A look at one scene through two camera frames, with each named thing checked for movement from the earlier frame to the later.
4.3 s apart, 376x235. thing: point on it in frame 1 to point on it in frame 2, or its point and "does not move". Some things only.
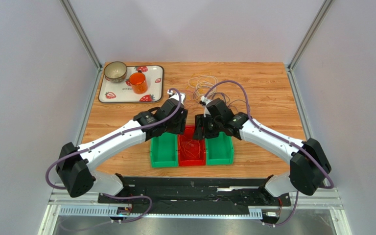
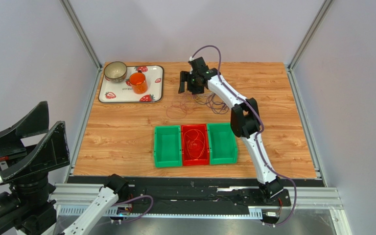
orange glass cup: x=138 y=82 does not move
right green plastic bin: x=219 y=150 does not move
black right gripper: x=201 y=127 to x=188 y=80
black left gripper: x=180 y=129 to x=52 y=152
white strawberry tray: x=123 y=92 does not move
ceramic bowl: x=115 y=72 does not move
